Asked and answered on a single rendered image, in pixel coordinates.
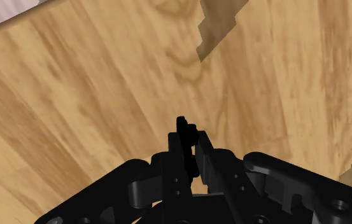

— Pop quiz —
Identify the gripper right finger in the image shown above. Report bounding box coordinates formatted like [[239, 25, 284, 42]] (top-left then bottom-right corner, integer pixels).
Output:
[[195, 130, 352, 224]]

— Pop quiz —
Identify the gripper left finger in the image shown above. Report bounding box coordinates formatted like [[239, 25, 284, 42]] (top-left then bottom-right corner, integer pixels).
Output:
[[34, 132, 194, 224]]

